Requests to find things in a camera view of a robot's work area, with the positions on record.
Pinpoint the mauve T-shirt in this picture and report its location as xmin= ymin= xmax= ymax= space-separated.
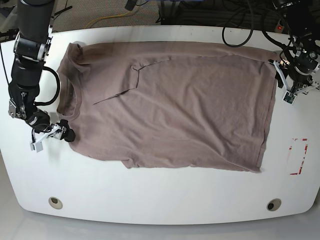
xmin=57 ymin=41 xmax=277 ymax=173

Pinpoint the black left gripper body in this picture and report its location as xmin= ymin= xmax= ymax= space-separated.
xmin=279 ymin=37 xmax=320 ymax=88

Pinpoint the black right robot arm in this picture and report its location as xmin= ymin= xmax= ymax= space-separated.
xmin=8 ymin=0 xmax=76 ymax=143

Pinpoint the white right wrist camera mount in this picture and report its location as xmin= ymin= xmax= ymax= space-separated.
xmin=30 ymin=124 xmax=67 ymax=153

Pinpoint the yellow cable on floor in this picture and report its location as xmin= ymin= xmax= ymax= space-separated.
xmin=86 ymin=10 xmax=131 ymax=29

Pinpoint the red tape rectangle marking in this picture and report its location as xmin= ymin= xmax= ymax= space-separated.
xmin=287 ymin=138 xmax=309 ymax=176

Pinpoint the right table grommet hole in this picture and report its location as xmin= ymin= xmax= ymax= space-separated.
xmin=266 ymin=198 xmax=282 ymax=212

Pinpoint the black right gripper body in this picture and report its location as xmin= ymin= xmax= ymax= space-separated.
xmin=8 ymin=97 xmax=54 ymax=133

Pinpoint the black cable loop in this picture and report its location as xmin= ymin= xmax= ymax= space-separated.
xmin=221 ymin=0 xmax=255 ymax=48

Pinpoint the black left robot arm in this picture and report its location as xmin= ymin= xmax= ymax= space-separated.
xmin=272 ymin=0 xmax=320 ymax=88

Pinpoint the left table grommet hole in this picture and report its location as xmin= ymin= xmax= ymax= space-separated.
xmin=48 ymin=197 xmax=63 ymax=210

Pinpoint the table grommet hole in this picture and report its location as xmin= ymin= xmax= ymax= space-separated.
xmin=266 ymin=198 xmax=282 ymax=212
xmin=48 ymin=197 xmax=63 ymax=210

